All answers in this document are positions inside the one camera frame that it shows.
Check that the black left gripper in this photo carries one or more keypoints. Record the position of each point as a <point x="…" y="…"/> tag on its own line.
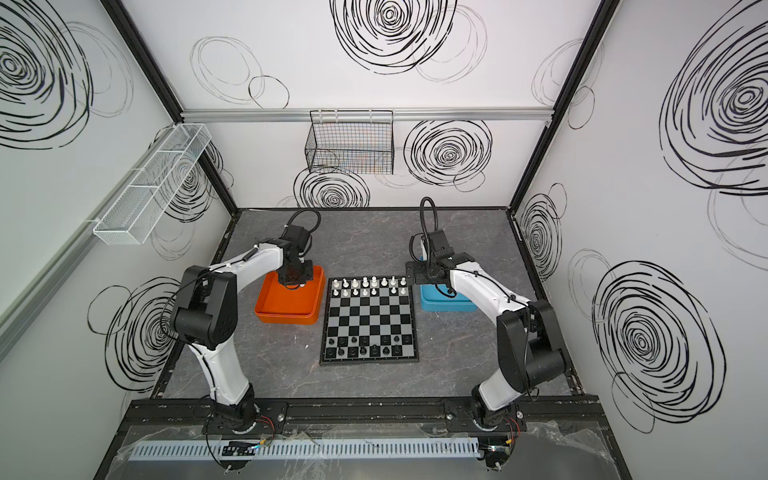
<point x="294" y="278"/>

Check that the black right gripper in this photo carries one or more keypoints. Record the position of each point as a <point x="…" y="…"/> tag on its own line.
<point x="417" y="270"/>

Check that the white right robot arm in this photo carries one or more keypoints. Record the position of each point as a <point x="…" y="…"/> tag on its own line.
<point x="530" y="346"/>

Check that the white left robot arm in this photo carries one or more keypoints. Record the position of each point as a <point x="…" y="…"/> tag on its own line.
<point x="205" y="315"/>

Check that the orange plastic tray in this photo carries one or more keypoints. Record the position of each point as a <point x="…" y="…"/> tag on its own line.
<point x="278" y="304"/>

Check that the blue plastic tray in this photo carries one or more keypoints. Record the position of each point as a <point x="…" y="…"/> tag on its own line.
<point x="436" y="298"/>

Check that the black and white chessboard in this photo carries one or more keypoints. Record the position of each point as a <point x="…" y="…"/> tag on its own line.
<point x="369" y="325"/>

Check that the white mesh shelf basket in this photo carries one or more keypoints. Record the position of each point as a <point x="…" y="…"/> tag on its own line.
<point x="167" y="183"/>

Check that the black wire basket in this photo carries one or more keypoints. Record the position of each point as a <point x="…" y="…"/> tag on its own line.
<point x="357" y="147"/>

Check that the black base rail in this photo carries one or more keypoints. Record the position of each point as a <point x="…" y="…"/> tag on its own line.
<point x="278" y="416"/>

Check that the aluminium wall rail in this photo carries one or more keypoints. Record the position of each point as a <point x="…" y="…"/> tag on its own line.
<point x="243" y="115"/>

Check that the white slotted cable duct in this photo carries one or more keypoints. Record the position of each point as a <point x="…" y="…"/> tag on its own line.
<point x="304" y="449"/>

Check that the black right frame post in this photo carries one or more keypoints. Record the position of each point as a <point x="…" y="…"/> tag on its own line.
<point x="592" y="40"/>

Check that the black vertical frame post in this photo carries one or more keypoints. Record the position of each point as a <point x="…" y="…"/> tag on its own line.
<point x="131" y="36"/>

